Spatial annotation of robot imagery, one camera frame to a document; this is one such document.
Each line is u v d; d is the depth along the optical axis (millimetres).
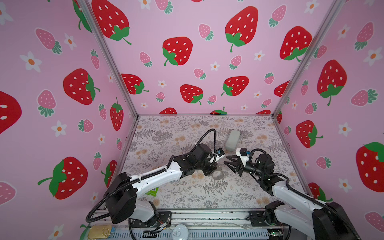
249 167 699
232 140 1011
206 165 675
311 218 429
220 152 666
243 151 661
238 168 697
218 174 877
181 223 758
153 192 818
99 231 683
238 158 688
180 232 661
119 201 412
